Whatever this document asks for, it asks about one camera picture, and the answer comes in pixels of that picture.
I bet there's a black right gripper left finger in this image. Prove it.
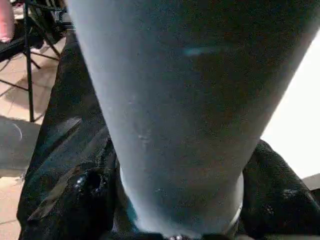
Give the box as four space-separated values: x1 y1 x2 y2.
26 139 137 240

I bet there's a grey floor rug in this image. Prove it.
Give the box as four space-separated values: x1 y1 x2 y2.
0 114 43 179

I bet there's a white plastic table top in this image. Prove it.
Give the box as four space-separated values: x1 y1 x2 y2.
261 37 320 180

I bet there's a white plastic table leg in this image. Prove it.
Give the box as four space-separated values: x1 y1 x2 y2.
66 0 320 238

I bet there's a black folding stand frame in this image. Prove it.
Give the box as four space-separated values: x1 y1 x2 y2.
0 0 74 123

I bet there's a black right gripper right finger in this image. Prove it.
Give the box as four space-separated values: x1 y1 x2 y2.
240 139 320 236

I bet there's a pink soft object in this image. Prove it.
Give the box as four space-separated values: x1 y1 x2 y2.
0 0 15 43

